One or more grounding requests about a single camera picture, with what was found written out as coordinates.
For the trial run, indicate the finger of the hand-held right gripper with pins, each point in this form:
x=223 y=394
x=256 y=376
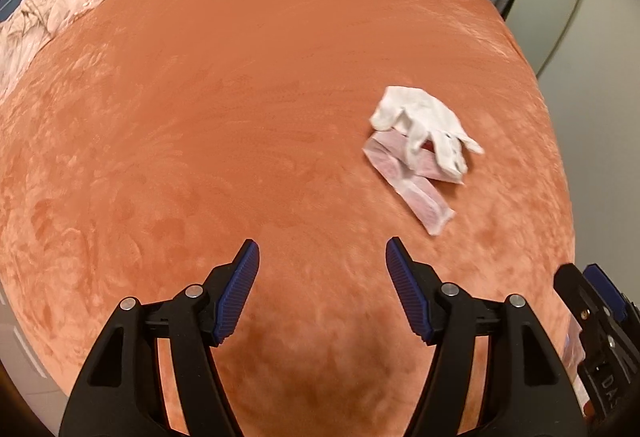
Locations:
x=607 y=292
x=572 y=297

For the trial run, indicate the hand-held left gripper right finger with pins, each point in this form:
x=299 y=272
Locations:
x=407 y=292

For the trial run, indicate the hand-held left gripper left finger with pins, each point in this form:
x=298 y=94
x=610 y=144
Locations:
x=239 y=292

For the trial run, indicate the clear plastic wrapper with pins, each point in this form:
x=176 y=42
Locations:
x=400 y=169

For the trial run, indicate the white cloth glove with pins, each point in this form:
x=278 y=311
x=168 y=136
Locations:
x=425 y=124

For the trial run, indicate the orange velvet blanket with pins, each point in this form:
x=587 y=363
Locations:
x=250 y=117

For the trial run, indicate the white cabinet gold edge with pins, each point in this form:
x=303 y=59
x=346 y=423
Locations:
x=550 y=2

